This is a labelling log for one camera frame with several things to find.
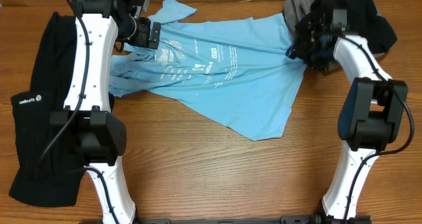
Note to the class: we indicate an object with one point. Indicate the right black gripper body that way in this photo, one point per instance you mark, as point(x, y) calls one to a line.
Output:
point(299, 49)

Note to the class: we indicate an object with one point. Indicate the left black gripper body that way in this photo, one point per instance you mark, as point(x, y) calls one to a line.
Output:
point(136, 33)

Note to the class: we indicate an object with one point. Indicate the light blue printed t-shirt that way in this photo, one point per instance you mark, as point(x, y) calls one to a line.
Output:
point(234, 72)

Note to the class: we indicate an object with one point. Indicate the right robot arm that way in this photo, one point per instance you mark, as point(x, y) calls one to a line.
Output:
point(351, 33)

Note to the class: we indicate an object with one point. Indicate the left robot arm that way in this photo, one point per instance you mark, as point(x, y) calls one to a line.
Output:
point(85, 123)

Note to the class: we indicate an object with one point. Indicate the grey folded garment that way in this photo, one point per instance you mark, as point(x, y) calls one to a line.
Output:
point(294, 11)

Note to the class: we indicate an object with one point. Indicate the black folded garment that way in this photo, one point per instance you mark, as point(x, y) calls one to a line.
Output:
point(362, 19)

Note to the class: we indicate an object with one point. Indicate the black garment with white logo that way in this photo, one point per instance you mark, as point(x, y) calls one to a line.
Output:
point(55, 182)

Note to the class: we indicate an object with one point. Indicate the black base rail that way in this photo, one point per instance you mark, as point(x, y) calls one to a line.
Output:
point(287, 219)

